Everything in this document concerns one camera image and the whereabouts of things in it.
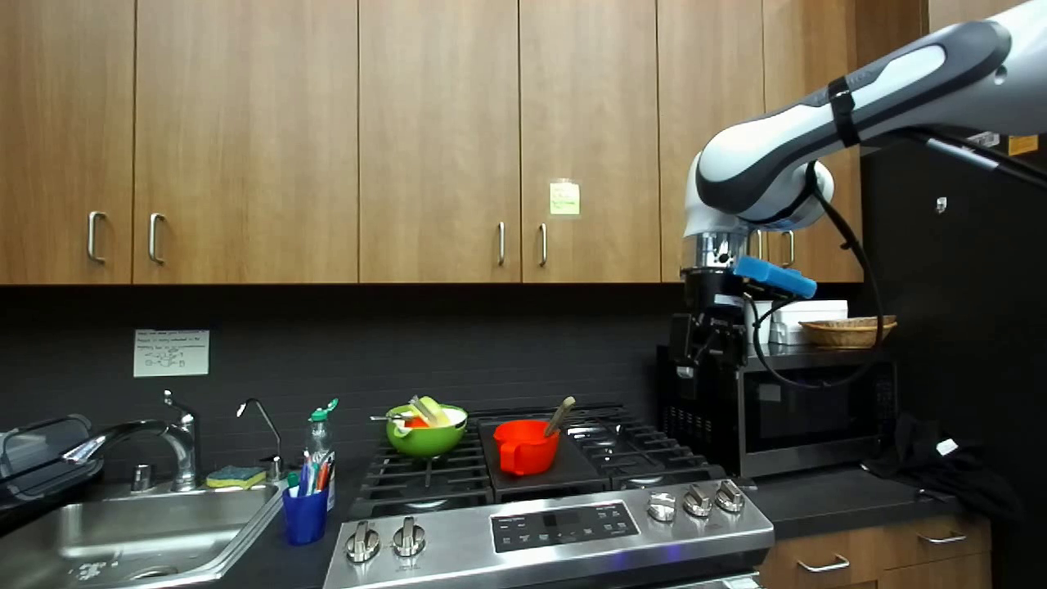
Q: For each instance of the white cups on microwave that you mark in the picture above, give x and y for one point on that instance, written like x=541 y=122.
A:
x=781 y=327

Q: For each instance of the yellow sticky note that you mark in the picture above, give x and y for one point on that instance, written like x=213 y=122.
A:
x=565 y=196

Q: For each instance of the green yellow sponge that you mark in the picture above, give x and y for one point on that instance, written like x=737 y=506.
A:
x=232 y=479

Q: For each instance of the wooden handled kitchen utensil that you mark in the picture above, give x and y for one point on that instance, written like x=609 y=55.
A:
x=562 y=413

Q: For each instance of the black microwave oven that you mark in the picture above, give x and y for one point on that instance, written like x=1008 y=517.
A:
x=782 y=418

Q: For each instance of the white wall label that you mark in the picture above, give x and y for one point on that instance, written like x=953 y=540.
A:
x=169 y=355

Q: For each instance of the blue cup with pens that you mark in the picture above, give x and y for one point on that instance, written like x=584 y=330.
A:
x=305 y=502

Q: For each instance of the green top spray bottle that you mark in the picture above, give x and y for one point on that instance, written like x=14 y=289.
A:
x=320 y=428

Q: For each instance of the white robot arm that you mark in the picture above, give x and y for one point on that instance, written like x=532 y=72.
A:
x=768 y=170

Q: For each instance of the stainless steel sink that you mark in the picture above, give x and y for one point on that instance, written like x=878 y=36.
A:
x=151 y=540

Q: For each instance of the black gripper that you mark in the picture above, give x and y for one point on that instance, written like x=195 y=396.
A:
x=713 y=300

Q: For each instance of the black cloth on counter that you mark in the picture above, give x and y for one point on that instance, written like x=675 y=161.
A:
x=929 y=457

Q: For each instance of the black dish rack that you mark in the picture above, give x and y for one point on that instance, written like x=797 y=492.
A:
x=35 y=458

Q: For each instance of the chrome kitchen faucet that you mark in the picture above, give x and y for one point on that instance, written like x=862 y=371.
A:
x=177 y=433

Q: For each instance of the green bowl with food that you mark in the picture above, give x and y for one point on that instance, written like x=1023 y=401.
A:
x=422 y=425

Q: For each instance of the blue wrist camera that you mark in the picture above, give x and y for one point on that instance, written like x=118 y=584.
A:
x=774 y=275

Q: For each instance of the wicker basket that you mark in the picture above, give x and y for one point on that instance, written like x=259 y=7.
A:
x=850 y=330

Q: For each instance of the stainless steel stove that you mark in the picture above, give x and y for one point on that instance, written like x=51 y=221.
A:
x=619 y=508

